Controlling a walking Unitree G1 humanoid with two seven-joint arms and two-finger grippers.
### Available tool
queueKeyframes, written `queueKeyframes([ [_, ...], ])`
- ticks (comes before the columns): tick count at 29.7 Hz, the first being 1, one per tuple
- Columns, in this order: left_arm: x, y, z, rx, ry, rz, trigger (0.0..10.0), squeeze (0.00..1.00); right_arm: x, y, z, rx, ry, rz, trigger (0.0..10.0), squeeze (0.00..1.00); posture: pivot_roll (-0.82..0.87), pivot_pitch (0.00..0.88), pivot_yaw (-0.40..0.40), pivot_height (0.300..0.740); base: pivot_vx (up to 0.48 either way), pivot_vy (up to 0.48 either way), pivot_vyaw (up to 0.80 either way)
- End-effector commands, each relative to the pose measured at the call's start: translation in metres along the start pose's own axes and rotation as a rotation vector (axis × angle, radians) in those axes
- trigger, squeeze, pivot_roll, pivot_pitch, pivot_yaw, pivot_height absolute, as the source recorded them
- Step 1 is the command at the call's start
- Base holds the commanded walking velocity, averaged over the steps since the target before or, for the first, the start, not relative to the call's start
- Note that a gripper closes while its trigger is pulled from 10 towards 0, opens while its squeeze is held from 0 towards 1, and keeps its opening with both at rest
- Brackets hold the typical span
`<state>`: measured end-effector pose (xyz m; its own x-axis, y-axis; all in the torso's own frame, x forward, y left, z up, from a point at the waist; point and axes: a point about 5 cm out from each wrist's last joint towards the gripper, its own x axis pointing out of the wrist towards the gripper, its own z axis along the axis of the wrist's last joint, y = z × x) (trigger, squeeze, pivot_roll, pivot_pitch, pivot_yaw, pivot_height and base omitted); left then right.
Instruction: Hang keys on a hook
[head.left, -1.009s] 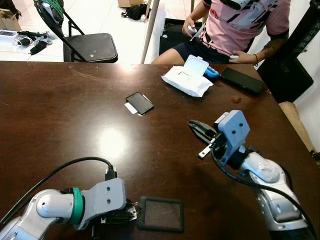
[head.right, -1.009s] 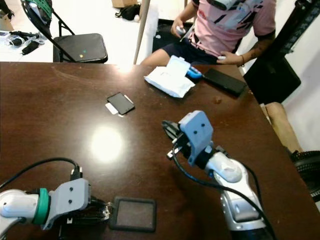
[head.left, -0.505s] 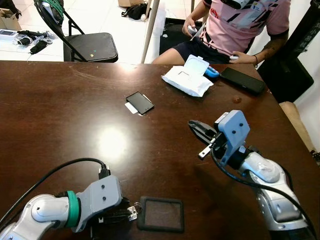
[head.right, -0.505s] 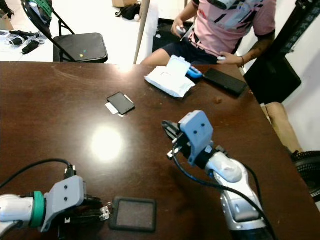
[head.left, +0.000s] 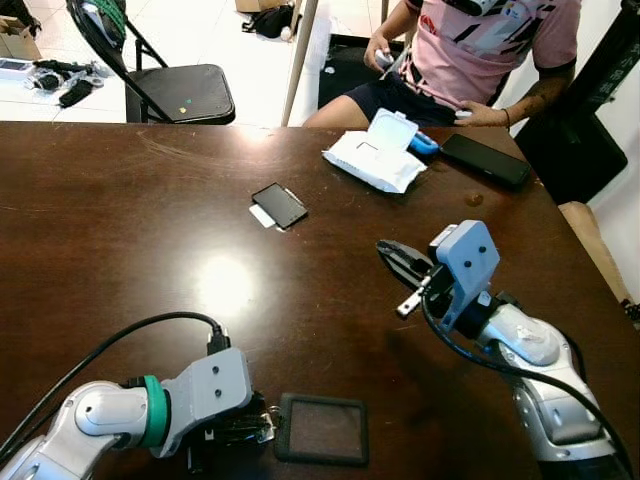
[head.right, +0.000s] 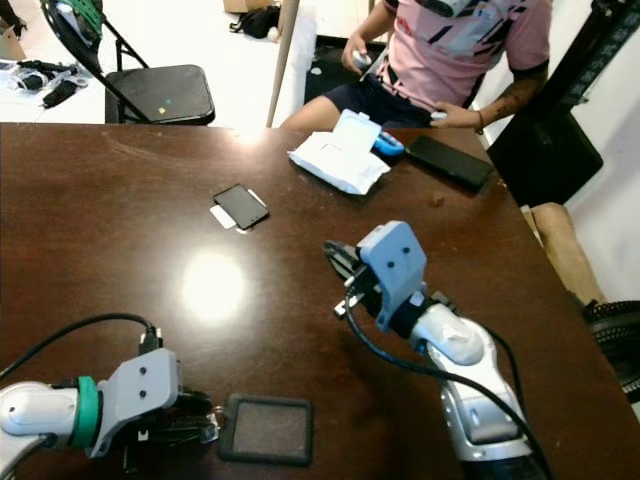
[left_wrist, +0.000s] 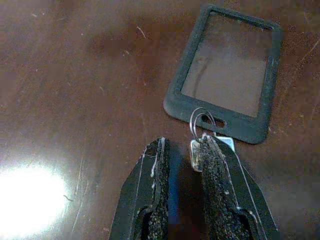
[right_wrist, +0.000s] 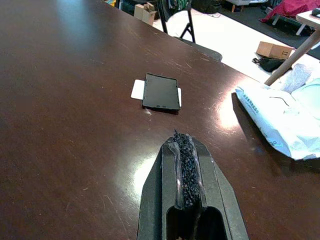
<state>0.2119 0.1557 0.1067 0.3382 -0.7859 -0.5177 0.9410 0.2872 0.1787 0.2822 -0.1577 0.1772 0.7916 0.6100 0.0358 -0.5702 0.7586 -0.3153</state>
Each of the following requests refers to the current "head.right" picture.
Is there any black ribbed wheel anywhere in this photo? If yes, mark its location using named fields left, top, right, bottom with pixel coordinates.
left=582, top=300, right=640, bottom=406

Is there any black case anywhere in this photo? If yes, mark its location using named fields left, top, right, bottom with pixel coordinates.
left=488, top=103, right=606, bottom=208

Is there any person in pink shirt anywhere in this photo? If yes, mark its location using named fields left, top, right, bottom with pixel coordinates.
left=278, top=0, right=611, bottom=307

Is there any beige pole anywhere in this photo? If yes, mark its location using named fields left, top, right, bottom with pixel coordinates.
left=265, top=0, right=303, bottom=129

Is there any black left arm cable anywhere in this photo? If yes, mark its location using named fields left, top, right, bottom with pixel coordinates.
left=0, top=312, right=165, bottom=381

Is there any large black smartphone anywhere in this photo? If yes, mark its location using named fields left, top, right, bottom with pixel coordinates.
left=405, top=134, right=496, bottom=194

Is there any white wet wipes pack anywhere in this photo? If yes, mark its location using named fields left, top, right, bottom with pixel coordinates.
left=288, top=108, right=393, bottom=197

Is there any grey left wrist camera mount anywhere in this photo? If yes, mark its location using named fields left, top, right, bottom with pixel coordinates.
left=88, top=347, right=184, bottom=459

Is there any small blue object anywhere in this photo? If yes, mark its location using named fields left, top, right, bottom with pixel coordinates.
left=372, top=133, right=407, bottom=160

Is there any small black smartphone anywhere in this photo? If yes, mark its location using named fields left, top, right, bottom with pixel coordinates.
left=213, top=183, right=271, bottom=231

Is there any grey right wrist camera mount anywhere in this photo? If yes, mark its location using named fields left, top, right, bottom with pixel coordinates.
left=358, top=220, right=429, bottom=333

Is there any green cord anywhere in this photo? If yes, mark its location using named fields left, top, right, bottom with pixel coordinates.
left=74, top=0, right=107, bottom=37

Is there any white card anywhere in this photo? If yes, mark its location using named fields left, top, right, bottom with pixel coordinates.
left=210, top=205, right=247, bottom=235

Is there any black framed badge holder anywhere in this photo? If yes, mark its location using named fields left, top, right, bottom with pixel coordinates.
left=208, top=393, right=315, bottom=468

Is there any black backpack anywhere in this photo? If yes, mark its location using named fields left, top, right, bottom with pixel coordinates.
left=228, top=3, right=286, bottom=41

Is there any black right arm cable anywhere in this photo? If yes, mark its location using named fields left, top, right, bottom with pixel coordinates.
left=345, top=290, right=556, bottom=480

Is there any black cable pile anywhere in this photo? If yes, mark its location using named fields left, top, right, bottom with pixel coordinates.
left=15, top=62, right=87, bottom=94

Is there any black folding chair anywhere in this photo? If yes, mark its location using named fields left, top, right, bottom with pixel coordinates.
left=40, top=0, right=217, bottom=126

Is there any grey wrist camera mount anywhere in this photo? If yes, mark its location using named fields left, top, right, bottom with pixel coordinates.
left=88, top=347, right=184, bottom=459
left=358, top=220, right=429, bottom=333

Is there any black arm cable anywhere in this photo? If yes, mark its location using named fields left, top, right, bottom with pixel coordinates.
left=0, top=312, right=165, bottom=381
left=345, top=290, right=556, bottom=480

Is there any black pouch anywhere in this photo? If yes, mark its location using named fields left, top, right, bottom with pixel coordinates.
left=43, top=80, right=82, bottom=109

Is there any black patterned panel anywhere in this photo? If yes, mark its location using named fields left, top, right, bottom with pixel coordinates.
left=555, top=0, right=640, bottom=111

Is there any cardboard box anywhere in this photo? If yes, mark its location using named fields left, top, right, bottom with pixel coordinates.
left=0, top=20, right=27, bottom=61

